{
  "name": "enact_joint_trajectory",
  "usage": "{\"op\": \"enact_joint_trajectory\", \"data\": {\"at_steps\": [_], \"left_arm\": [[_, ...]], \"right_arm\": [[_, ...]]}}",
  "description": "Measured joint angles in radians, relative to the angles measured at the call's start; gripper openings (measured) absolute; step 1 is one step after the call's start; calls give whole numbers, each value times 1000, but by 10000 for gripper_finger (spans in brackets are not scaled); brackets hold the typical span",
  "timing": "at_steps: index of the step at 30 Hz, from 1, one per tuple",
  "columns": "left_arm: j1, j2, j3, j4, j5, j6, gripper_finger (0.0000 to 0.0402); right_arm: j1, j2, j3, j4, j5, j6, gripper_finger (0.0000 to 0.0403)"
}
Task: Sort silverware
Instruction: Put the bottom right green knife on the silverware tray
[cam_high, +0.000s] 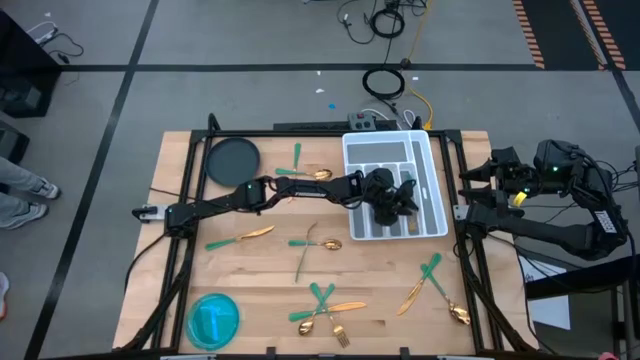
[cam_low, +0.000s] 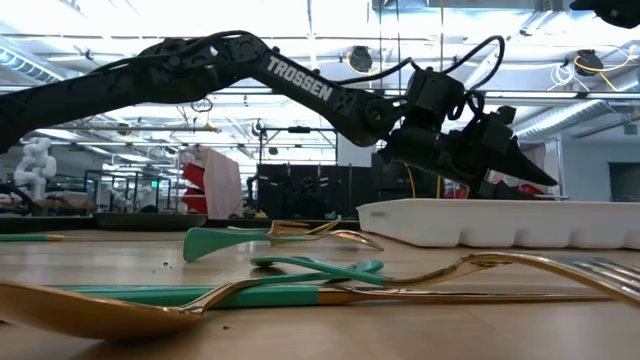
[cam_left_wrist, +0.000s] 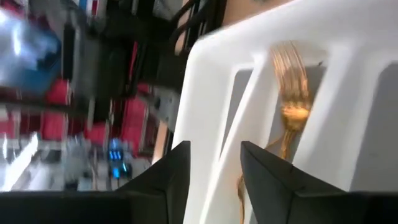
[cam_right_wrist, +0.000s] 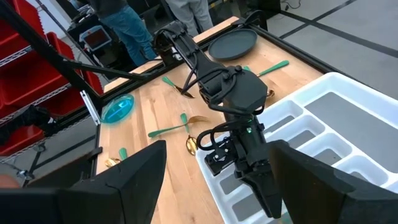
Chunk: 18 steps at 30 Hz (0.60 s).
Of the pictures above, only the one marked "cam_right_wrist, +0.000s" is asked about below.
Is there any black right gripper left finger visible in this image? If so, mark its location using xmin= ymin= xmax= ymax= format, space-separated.
xmin=0 ymin=140 xmax=167 ymax=224

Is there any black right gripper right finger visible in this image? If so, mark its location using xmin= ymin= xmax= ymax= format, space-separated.
xmin=269 ymin=140 xmax=398 ymax=224

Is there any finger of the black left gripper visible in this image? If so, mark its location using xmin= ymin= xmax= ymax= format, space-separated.
xmin=239 ymin=167 xmax=284 ymax=220

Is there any green-handled gold spoon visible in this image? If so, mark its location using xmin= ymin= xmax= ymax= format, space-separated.
xmin=241 ymin=64 xmax=276 ymax=99
xmin=104 ymin=157 xmax=122 ymax=169
xmin=180 ymin=112 xmax=199 ymax=156

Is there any white cutlery tray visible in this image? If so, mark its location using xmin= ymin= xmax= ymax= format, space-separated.
xmin=195 ymin=72 xmax=398 ymax=224

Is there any person's hand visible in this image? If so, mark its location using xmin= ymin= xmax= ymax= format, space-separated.
xmin=0 ymin=174 xmax=20 ymax=189

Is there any red plastic storage bin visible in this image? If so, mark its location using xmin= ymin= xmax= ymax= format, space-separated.
xmin=0 ymin=0 xmax=47 ymax=60
xmin=46 ymin=30 xmax=76 ymax=62
xmin=80 ymin=70 xmax=105 ymax=96
xmin=0 ymin=124 xmax=45 ymax=157
xmin=0 ymin=58 xmax=73 ymax=108

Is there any teal translucent round plate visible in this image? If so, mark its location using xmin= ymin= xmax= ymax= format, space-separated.
xmin=101 ymin=93 xmax=136 ymax=124

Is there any dark grey round plate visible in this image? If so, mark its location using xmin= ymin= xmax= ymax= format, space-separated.
xmin=207 ymin=28 xmax=259 ymax=62

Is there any black equipment cart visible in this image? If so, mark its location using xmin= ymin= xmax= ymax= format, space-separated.
xmin=67 ymin=14 xmax=137 ymax=78

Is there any person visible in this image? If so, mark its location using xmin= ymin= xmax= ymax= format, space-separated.
xmin=164 ymin=0 xmax=215 ymax=37
xmin=88 ymin=0 xmax=158 ymax=67

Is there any blue-framed red screen device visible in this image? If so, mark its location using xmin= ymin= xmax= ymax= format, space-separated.
xmin=79 ymin=25 xmax=112 ymax=52

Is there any silver metal bracket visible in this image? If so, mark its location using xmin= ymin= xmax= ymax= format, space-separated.
xmin=80 ymin=90 xmax=102 ymax=126

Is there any black braided cable sleeve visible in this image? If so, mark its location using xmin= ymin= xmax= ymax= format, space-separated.
xmin=0 ymin=105 xmax=60 ymax=144

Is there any chrome wire shelf rack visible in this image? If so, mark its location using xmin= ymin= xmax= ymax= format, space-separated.
xmin=0 ymin=0 xmax=106 ymax=162

